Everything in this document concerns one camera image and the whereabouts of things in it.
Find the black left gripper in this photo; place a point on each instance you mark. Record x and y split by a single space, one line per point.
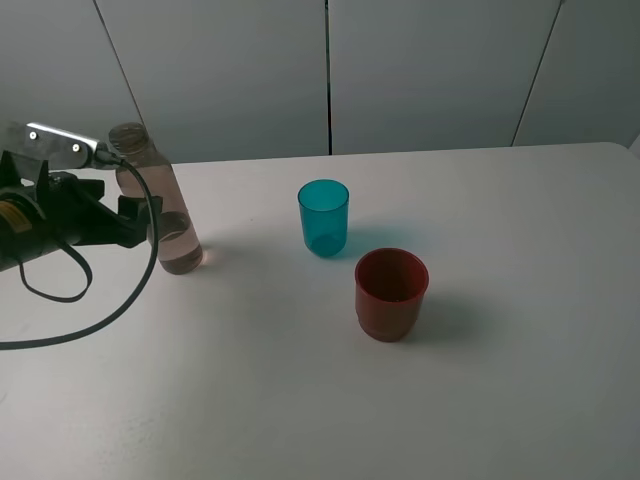
69 210

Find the red plastic cup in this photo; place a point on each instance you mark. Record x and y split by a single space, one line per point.
390 285

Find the teal translucent plastic cup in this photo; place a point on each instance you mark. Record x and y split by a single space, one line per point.
324 206

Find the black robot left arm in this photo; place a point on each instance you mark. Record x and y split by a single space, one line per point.
17 212

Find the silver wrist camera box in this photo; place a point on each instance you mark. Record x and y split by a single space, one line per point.
60 148

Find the clear plastic water bottle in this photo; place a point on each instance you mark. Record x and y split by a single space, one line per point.
179 250

